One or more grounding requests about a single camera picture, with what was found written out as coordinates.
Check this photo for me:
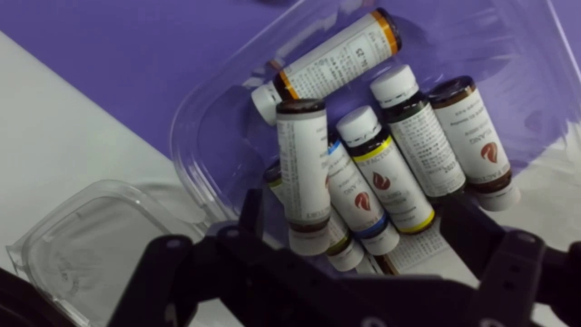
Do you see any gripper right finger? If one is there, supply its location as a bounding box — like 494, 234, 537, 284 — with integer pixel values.
439, 195, 581, 327

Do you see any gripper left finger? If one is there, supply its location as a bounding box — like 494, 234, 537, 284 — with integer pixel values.
108, 188, 274, 327

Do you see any brown bottle with white label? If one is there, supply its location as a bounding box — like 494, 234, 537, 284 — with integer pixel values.
363, 222, 455, 276

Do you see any yellow band brown bottle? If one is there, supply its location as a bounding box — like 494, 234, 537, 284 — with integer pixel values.
336, 105, 436, 235

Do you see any dark green band brown bottle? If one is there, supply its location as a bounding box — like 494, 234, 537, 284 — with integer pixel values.
369, 64, 468, 203

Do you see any olive band brown bottle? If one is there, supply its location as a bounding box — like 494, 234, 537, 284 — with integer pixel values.
263, 160, 364, 273

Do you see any grey band brown bottle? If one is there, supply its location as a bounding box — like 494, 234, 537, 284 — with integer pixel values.
276, 99, 332, 256

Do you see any blue band brown bottle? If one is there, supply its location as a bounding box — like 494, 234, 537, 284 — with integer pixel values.
327, 132, 400, 256

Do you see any orange band brown bottle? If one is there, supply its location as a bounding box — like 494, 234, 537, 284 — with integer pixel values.
251, 7, 403, 126

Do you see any clear plastic lid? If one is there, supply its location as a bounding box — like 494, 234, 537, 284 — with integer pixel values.
5, 179, 210, 327

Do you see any clear plastic container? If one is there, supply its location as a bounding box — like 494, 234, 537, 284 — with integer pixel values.
170, 0, 581, 276

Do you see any purple mat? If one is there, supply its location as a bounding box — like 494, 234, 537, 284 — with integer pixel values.
0, 0, 581, 215

